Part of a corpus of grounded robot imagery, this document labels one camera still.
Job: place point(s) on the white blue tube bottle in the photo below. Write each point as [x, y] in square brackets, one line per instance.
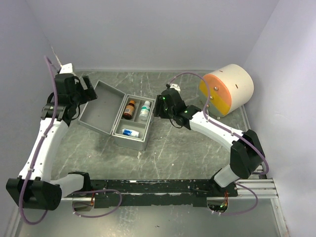
[130, 132]

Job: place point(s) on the grey divided tray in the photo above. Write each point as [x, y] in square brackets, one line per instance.
[136, 123]

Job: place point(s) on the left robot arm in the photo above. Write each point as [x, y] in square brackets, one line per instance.
[34, 188]

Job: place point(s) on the beige cylinder drum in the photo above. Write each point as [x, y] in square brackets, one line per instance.
[230, 87]

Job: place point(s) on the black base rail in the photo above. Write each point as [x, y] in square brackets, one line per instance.
[194, 192]

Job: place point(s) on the grey storage case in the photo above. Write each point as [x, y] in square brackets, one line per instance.
[101, 115]

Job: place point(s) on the orange brown bottle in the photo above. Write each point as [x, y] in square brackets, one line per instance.
[129, 110]

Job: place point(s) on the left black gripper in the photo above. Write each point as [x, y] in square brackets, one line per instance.
[89, 94]

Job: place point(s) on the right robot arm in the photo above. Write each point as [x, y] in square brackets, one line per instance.
[246, 153]

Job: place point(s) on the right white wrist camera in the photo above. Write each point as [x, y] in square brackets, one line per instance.
[174, 86]

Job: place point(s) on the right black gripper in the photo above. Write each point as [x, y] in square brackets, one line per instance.
[158, 110]

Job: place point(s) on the white green pill bottle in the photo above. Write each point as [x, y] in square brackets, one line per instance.
[145, 111]

